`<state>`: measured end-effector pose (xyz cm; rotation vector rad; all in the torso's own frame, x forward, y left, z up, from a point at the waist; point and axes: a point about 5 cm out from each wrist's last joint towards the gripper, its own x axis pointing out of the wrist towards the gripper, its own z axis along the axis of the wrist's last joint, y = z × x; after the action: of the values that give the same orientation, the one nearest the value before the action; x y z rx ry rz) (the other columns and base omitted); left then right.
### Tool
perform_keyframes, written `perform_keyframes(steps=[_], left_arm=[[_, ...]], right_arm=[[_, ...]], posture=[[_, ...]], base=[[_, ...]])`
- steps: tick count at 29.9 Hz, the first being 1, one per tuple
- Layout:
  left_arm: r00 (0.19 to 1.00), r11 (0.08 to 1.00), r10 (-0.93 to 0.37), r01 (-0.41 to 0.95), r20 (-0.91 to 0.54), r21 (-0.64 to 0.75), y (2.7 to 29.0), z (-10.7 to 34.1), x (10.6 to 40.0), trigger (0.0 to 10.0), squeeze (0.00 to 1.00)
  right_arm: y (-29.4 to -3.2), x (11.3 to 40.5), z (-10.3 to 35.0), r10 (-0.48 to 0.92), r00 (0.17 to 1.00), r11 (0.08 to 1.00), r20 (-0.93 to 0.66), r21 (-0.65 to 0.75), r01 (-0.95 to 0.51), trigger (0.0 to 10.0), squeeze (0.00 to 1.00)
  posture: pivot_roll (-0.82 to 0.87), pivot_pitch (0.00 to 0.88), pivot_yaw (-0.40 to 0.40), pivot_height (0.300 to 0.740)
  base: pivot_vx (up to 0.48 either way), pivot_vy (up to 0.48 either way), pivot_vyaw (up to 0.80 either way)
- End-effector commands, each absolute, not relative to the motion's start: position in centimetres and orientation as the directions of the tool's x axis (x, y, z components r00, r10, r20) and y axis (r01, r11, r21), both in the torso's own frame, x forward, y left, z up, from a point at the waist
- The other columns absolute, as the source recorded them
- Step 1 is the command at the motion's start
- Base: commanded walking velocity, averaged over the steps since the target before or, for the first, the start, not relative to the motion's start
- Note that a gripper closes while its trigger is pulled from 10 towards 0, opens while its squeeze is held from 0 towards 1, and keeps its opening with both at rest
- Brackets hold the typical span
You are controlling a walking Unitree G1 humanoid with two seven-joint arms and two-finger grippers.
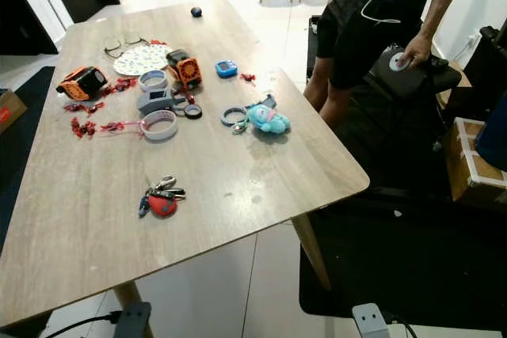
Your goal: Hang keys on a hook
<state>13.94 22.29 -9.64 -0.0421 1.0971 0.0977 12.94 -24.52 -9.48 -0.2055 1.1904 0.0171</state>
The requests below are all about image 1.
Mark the person's hand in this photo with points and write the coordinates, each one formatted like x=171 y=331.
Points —
x=418 y=51

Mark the key bunch with red fob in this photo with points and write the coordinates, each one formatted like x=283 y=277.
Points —
x=162 y=205

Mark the white round disc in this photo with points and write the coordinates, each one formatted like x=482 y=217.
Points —
x=396 y=62

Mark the black bag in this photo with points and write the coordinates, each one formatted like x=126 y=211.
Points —
x=392 y=85

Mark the person in black clothes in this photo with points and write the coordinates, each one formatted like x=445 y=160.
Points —
x=364 y=5

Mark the black case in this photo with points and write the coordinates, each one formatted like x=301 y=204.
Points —
x=489 y=57

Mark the dark blue container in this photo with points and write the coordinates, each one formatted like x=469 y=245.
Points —
x=495 y=136

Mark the taped cardboard box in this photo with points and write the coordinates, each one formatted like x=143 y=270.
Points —
x=463 y=160

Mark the small brown box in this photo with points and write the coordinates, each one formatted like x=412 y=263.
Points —
x=12 y=108

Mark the blue plush toy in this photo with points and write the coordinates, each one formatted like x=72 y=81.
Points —
x=268 y=120

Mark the orange black gadget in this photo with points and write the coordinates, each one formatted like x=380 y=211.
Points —
x=184 y=69
x=81 y=81

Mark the blue digital timer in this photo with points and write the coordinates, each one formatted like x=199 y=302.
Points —
x=226 y=69

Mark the black-rimmed eyeglasses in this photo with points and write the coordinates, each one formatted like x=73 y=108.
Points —
x=111 y=45

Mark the dark blue ball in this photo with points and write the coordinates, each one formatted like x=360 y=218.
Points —
x=196 y=12

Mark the round floral mat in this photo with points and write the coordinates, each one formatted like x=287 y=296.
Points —
x=139 y=61

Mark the small white tape roll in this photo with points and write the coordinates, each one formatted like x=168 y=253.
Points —
x=153 y=88

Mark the grey plastic device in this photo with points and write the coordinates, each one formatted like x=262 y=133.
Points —
x=154 y=103

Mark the large white tape roll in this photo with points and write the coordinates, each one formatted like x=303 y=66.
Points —
x=158 y=136

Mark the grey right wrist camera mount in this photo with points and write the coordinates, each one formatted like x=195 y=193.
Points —
x=372 y=324

